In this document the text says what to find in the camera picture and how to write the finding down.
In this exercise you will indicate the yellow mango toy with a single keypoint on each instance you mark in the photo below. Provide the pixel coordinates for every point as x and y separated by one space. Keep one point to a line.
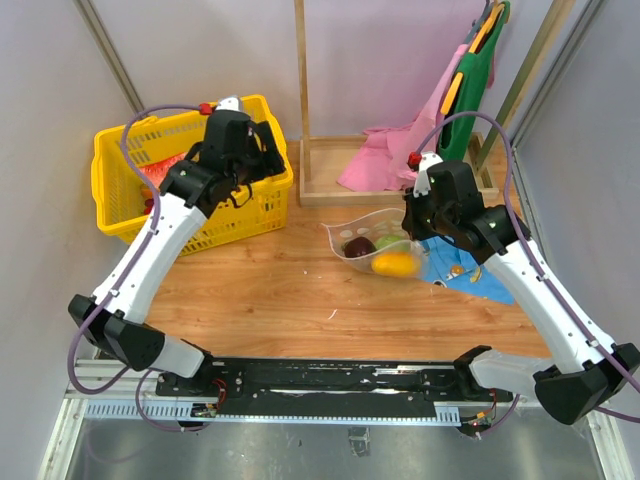
396 264

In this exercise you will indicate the yellow plastic shopping basket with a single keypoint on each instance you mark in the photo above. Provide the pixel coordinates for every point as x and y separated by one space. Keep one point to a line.
118 192

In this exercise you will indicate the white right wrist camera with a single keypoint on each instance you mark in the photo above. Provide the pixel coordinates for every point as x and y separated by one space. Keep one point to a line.
420 163

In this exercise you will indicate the wooden clothes rack frame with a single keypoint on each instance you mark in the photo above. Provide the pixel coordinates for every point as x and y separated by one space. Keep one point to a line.
322 158

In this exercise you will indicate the watermelon slice toy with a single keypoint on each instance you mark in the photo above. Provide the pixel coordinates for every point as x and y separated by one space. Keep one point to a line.
157 172

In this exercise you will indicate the clear zip top bag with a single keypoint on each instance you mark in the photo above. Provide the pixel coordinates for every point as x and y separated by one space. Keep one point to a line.
372 226

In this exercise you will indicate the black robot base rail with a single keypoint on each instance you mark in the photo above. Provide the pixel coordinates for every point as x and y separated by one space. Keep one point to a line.
325 390

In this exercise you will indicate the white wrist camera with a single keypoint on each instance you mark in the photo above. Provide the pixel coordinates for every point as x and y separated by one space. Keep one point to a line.
420 163
231 103

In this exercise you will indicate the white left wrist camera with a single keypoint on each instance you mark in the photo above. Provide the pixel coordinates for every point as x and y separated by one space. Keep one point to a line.
231 103

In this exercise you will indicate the dark purple mangosteen toy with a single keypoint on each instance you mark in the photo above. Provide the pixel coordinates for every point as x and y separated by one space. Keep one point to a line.
358 247

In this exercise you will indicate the green cabbage toy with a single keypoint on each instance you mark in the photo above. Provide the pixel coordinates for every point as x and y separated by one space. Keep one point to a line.
391 243

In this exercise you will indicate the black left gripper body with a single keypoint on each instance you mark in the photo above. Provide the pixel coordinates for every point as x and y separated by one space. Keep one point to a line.
257 164

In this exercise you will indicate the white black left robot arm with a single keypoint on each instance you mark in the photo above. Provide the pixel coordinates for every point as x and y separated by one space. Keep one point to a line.
113 317

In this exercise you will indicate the blue cartoon print cloth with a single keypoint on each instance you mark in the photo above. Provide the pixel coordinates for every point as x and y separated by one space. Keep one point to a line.
452 268

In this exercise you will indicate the pink cloth garment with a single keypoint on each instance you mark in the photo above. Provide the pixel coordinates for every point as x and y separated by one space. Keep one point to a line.
381 162

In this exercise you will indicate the yellow clothes hanger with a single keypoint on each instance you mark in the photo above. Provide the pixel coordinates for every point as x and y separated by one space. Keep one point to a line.
451 94

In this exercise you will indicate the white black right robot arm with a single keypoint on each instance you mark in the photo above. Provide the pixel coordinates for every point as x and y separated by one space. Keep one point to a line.
586 366

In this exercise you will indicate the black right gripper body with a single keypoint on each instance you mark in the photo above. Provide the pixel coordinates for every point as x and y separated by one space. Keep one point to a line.
425 219

